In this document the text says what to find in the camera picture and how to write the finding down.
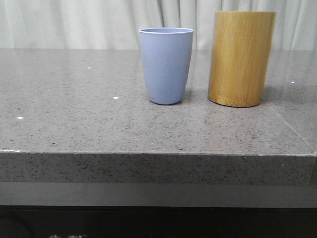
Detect blue plastic cup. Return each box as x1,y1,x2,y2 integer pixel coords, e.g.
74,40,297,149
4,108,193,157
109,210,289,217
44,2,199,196
139,28,194,105

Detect bamboo cylinder holder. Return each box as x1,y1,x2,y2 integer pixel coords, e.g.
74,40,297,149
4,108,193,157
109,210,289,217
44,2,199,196
208,11,276,108

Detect white curtain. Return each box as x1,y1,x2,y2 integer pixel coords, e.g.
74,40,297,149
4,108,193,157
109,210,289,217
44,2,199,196
0,0,317,50

